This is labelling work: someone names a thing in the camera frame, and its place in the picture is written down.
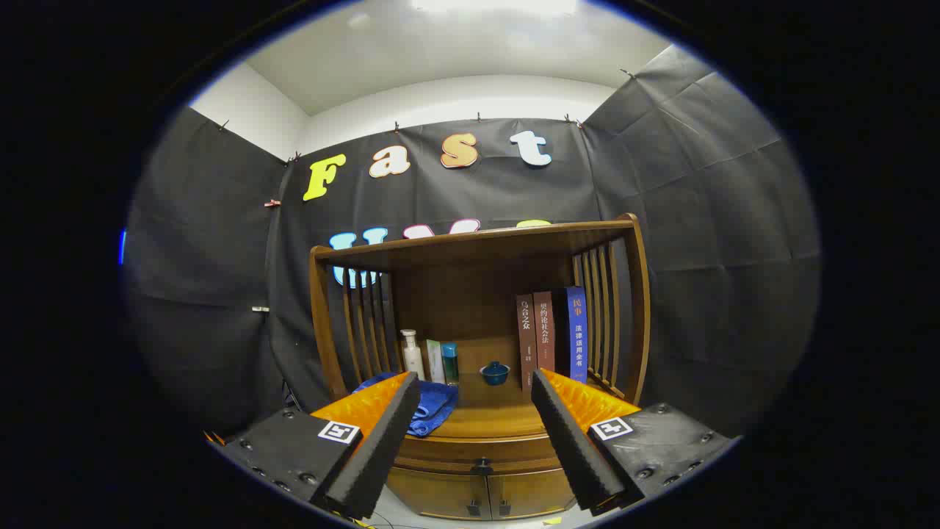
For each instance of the green and white tube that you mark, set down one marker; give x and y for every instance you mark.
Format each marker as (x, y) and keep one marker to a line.
(435, 364)

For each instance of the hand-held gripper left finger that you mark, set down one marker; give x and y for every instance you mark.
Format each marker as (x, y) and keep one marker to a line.
(382, 448)

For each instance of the light brown book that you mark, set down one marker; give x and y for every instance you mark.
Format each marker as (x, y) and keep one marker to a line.
(544, 334)

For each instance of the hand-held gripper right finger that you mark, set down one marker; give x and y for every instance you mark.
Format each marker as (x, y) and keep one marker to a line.
(573, 448)

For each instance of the blue book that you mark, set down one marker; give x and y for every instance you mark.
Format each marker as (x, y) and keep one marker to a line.
(576, 338)

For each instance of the white pump bottle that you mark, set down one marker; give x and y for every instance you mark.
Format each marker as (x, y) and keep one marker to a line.
(413, 360)

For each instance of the wooden drawer with black knob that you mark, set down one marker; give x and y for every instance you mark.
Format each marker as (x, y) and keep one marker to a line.
(440, 452)

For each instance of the blue lidded teacup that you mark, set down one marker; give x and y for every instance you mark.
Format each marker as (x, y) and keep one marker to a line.
(495, 375)

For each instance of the blue folded towel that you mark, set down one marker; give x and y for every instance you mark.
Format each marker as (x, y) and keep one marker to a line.
(437, 404)

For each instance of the teal bottle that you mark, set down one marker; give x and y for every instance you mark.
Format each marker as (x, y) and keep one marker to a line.
(450, 367)

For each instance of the dark brown book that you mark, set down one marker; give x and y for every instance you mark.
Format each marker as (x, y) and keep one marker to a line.
(526, 345)

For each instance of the wooden countertop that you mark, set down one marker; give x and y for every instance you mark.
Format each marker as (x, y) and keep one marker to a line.
(492, 415)

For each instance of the wooden cabinet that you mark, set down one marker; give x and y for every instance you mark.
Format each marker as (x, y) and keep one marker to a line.
(470, 294)

